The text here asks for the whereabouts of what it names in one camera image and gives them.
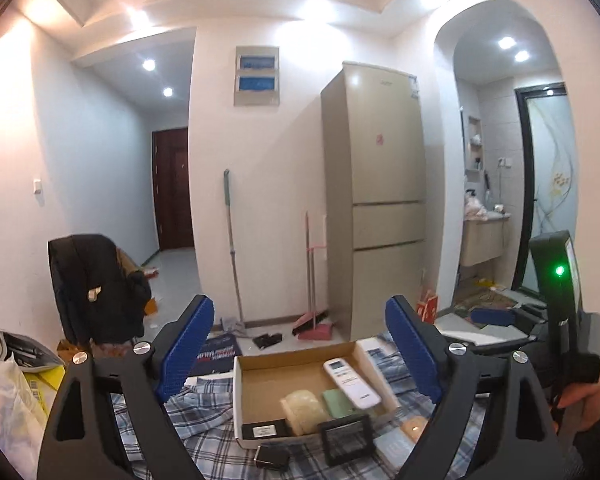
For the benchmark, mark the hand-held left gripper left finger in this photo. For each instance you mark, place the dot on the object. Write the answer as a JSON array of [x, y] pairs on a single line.
[[185, 355]]

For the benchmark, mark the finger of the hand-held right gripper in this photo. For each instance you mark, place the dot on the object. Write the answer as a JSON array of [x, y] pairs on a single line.
[[490, 317]]

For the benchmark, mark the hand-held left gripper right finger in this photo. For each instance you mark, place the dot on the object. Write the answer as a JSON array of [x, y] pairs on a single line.
[[412, 355]]

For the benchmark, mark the white remote control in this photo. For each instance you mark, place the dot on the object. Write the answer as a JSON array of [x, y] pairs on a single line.
[[350, 382]]

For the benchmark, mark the orange plastic case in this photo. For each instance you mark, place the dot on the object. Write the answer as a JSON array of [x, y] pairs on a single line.
[[412, 427]]

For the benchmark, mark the green snap pouch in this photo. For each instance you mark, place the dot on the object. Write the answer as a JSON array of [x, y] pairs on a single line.
[[337, 402]]

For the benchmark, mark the blue-grey booklet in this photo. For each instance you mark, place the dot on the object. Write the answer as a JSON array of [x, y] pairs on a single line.
[[392, 450]]

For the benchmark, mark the black labelled box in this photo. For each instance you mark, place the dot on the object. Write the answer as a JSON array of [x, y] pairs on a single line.
[[252, 430]]

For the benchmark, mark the round cream disc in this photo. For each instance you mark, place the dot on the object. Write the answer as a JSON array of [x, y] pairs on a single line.
[[305, 410]]

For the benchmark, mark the black square frame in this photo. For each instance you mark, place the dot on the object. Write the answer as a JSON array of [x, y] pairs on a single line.
[[322, 440]]

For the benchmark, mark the small plain black box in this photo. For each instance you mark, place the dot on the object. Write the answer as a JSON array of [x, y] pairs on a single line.
[[272, 457]]

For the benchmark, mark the person's right hand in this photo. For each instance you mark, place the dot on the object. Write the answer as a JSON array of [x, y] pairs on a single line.
[[590, 400]]

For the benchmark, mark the patterned floor mat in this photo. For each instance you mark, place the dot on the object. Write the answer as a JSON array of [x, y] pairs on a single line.
[[485, 300]]

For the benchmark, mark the dark printed doormat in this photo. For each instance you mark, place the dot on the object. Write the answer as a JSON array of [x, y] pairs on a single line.
[[217, 355]]

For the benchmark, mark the red paper bag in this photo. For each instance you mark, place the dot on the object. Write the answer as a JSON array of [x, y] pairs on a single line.
[[426, 306]]

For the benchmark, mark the orange cardboard box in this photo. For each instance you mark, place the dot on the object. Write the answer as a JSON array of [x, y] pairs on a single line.
[[150, 306]]

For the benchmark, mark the blue plaid cloth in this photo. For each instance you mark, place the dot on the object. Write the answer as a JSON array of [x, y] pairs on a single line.
[[210, 420]]

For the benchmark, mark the beige vanity cabinet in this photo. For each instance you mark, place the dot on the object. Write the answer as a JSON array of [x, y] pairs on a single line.
[[482, 242]]

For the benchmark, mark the black plastic bag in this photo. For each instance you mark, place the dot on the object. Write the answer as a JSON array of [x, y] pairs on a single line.
[[267, 341]]

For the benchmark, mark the red floor package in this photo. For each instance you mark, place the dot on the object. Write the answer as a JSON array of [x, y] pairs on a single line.
[[149, 272]]

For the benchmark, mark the pink dustpan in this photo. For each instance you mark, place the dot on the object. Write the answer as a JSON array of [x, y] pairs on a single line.
[[317, 332]]

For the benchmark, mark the wooden chair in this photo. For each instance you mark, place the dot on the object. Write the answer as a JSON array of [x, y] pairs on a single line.
[[130, 262]]

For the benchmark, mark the white paper tag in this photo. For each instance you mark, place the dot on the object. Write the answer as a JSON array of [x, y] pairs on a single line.
[[94, 294]]

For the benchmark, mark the pink cloth bundle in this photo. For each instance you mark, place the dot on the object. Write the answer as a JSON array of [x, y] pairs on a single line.
[[475, 207]]

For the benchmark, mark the brown cardboard box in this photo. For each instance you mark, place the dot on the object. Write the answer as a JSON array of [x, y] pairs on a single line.
[[67, 346]]

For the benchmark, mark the black jacket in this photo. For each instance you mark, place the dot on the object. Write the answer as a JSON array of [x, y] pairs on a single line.
[[90, 270]]

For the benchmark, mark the frosted glass door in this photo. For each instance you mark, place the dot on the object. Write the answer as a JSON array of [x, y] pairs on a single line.
[[550, 170]]

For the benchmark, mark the red broom and dustpan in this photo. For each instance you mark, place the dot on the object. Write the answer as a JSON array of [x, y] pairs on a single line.
[[308, 270]]

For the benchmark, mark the yellow packaging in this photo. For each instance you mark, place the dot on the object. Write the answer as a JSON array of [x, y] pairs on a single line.
[[42, 390]]

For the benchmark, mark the dark silver bag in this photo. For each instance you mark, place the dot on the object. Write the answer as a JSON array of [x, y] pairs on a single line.
[[20, 350]]

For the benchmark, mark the dark wooden door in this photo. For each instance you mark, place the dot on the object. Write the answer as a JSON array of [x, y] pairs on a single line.
[[172, 190]]

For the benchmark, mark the beige refrigerator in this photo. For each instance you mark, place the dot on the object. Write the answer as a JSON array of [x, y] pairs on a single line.
[[375, 185]]

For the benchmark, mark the white plastic bag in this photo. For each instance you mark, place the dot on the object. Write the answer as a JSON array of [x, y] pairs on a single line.
[[5, 410]]

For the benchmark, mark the pink fridge sticker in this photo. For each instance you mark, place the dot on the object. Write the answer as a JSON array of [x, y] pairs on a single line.
[[379, 138]]

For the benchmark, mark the white wall outlet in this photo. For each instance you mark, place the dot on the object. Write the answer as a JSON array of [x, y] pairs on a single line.
[[503, 162]]

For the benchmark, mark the wall niche shelf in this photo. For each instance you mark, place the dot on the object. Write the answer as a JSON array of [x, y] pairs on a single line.
[[475, 150]]

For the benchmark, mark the white light switch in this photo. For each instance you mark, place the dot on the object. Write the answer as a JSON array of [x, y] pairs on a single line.
[[37, 186]]

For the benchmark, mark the wall electrical panel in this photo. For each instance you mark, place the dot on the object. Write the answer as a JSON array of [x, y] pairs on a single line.
[[256, 75]]

